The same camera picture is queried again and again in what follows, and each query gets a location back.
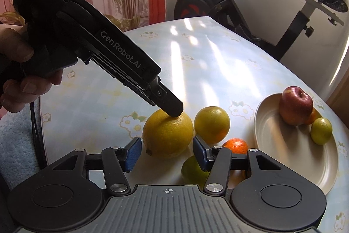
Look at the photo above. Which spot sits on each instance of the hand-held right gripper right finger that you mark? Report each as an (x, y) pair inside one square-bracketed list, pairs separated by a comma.
[(199, 151)]

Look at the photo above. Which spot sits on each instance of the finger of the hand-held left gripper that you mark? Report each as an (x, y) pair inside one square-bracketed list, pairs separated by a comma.
[(170, 103)]

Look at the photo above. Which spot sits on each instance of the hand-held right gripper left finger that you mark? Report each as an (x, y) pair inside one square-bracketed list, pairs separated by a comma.
[(133, 153)]

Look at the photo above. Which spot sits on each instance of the yellow lemon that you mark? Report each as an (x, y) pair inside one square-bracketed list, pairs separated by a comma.
[(163, 137)]

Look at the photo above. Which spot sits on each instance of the beige round plate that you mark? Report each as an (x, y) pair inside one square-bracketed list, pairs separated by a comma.
[(286, 145)]

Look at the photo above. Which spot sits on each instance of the red apple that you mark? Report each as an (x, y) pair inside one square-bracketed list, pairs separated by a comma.
[(294, 107)]

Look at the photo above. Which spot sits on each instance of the small orange tangerine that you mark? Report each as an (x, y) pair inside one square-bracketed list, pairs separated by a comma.
[(314, 117), (235, 146)]

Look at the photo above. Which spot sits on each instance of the small yellow-green lime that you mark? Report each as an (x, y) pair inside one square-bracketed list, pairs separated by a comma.
[(321, 131)]

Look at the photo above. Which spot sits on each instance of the person's left hand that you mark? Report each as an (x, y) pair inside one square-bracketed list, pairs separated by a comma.
[(16, 44)]

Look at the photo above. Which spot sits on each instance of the green citrus with orange patch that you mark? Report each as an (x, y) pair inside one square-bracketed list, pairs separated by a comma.
[(192, 171)]

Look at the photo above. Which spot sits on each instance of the yellow-green orange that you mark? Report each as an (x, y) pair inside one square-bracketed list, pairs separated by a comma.
[(212, 123)]

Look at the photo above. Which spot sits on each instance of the light blue fluffy cloth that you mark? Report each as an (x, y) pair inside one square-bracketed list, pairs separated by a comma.
[(13, 145)]

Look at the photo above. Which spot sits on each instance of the wooden cabinet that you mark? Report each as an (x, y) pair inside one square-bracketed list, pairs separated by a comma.
[(340, 96)]

